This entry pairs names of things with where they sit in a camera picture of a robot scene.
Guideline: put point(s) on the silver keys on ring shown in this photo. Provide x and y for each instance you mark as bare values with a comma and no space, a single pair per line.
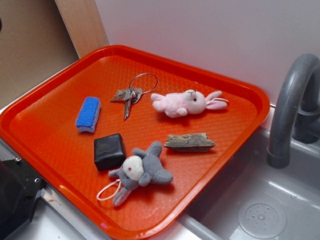
132,94

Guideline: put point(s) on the pink plush bunny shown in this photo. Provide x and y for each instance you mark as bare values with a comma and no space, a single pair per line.
190,102

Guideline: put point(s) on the blue white sponge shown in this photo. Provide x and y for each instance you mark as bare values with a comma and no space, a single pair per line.
88,115

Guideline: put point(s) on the black rectangular block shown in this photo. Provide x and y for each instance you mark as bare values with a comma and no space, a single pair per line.
109,152

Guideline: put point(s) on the brown wood chip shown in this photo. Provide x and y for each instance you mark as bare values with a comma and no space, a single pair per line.
191,142

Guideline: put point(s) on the grey plush donkey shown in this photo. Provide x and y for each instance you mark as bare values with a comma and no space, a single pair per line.
144,167

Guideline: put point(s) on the orange plastic tray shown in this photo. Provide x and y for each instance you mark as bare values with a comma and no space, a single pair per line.
41,128

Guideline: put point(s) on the light wooden board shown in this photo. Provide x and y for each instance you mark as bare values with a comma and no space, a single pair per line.
83,23

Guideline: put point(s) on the grey toy faucet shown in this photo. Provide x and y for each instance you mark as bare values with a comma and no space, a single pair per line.
297,111

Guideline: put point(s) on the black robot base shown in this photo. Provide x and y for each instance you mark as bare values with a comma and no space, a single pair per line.
20,189

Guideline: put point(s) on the grey toy sink basin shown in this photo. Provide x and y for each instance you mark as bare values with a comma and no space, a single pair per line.
250,200

